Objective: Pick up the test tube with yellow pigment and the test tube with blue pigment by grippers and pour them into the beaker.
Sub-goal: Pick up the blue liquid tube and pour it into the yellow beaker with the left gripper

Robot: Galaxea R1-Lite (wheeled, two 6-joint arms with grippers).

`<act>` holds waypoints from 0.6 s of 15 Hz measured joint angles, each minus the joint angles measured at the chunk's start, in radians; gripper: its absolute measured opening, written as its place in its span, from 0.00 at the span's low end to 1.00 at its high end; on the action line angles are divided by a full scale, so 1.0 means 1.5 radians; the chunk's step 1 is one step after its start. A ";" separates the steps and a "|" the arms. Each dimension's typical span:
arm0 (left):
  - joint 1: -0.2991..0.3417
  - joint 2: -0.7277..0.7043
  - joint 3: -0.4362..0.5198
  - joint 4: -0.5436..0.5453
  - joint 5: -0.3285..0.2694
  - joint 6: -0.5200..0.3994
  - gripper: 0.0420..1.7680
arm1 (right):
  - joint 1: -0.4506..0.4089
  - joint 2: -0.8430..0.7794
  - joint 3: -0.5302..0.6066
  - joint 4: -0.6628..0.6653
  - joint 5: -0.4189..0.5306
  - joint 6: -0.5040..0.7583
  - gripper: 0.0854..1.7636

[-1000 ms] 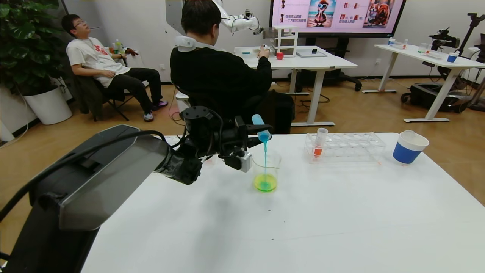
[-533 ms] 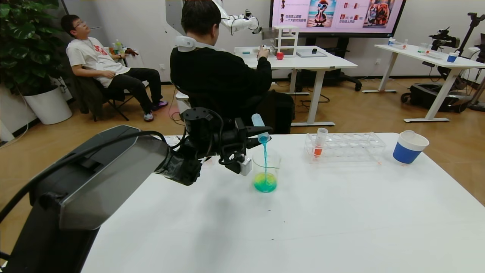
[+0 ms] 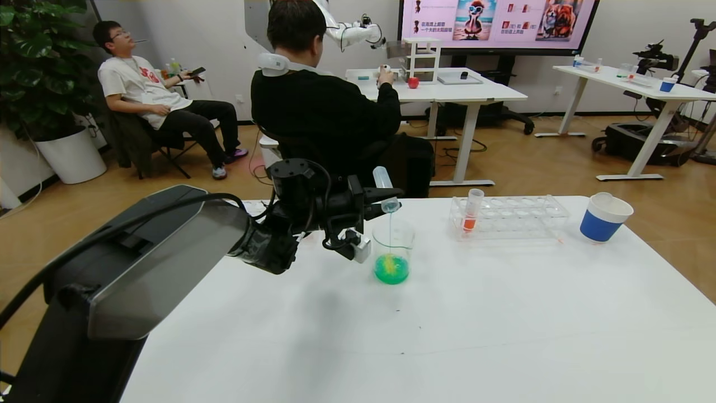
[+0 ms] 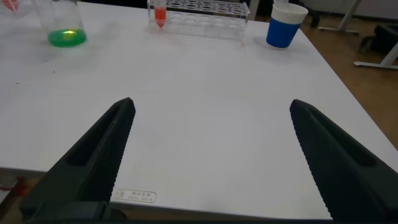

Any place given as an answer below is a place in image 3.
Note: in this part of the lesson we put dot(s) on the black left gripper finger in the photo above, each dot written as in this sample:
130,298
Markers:
376,197

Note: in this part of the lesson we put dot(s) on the white box on floor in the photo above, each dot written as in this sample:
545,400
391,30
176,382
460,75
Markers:
268,151

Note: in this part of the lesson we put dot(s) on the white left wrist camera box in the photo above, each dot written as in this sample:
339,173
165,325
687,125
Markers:
362,249

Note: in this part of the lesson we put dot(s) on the white desk with lab items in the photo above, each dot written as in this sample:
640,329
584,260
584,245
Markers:
609,79

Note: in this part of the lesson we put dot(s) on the black screen stand base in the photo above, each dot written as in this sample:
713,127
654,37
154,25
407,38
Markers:
498,115

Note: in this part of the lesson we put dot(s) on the white neck band device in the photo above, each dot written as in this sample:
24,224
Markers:
274,62

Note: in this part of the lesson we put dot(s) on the blue white paper cup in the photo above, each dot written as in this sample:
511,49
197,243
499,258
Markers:
599,226

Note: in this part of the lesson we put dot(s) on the black folding chair with jacket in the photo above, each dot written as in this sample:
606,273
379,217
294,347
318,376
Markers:
131,143

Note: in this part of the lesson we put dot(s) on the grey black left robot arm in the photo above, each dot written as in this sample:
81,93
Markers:
140,268

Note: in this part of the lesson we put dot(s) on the white humanoid robot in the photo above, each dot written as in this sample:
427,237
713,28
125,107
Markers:
352,31

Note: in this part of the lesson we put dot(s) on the small blue cup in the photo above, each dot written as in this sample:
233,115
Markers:
667,86

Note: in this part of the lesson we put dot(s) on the black tripod stand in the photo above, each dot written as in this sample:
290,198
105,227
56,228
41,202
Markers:
696,39

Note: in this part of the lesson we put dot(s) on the blue pigment test tube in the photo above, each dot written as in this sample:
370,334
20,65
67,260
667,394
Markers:
382,178

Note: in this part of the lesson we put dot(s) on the black office chair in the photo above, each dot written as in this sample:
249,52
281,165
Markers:
408,165

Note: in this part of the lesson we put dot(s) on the clear glass beaker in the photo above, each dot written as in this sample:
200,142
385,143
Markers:
392,266

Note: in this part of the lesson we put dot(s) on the person in black clothes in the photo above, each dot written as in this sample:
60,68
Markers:
324,112

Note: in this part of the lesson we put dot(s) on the white desk with apple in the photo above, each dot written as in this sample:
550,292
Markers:
447,92

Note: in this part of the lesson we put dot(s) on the red pigment test tube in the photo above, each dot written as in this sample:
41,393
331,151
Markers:
471,218

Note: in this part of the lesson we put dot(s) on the grey flat tray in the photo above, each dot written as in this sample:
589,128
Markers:
458,80

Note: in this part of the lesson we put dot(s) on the large wall display screen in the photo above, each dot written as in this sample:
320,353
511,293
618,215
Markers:
436,42

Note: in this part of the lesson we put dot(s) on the small white drawer organizer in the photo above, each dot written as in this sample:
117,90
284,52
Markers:
420,59

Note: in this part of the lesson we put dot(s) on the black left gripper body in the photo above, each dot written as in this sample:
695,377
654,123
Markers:
355,193

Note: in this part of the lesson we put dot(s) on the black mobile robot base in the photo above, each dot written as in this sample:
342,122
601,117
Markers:
626,141

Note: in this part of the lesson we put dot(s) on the white plant pot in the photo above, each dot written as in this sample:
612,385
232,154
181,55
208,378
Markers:
72,159

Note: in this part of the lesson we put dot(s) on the person in white t-shirt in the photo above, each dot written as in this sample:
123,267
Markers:
140,84

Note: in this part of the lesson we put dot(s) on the green leafy plant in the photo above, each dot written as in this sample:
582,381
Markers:
39,67

